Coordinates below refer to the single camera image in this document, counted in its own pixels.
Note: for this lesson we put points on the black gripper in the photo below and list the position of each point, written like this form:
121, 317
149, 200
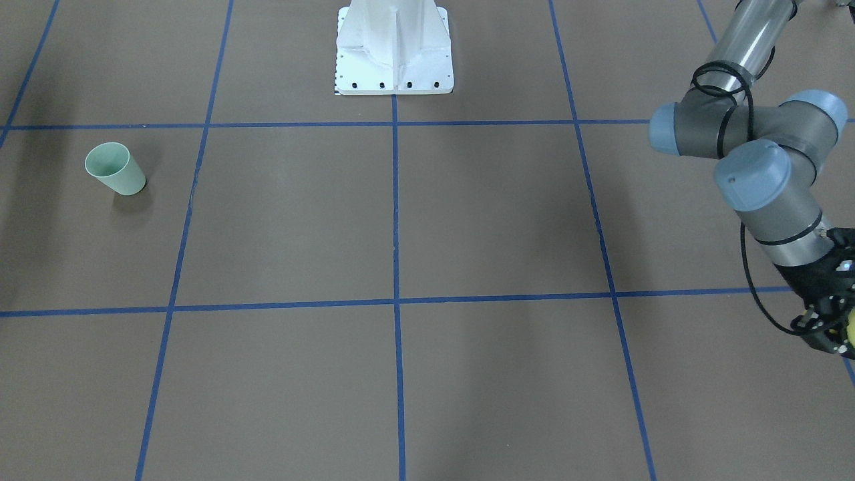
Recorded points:
806, 284

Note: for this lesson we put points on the yellow plastic cup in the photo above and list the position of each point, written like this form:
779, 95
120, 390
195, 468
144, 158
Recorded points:
849, 332

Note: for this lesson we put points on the green plastic cup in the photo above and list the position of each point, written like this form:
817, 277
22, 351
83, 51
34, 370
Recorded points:
113, 165

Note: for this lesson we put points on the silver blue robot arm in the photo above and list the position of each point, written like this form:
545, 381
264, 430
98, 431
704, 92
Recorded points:
766, 161

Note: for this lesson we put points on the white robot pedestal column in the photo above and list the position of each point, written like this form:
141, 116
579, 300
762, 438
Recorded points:
389, 48

